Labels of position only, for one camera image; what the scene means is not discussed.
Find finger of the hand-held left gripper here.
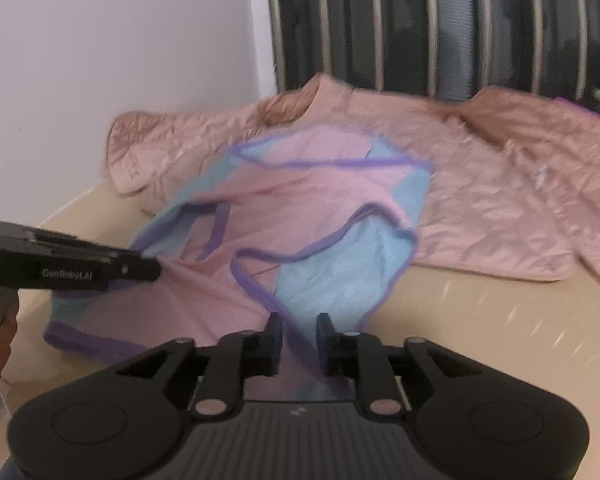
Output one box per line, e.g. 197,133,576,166
27,230,141,260
100,251,162,290

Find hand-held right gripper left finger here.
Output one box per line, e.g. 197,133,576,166
117,312,283,421

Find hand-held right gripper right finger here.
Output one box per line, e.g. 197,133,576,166
316,312,482,418

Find pink and blue small garment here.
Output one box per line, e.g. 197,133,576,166
42,127,433,401

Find pink quilted jacket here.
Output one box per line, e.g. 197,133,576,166
104,72,600,293

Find metal window bars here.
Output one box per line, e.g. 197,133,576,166
265,0,600,106

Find window with dark blinds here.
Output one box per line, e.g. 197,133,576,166
272,0,600,106

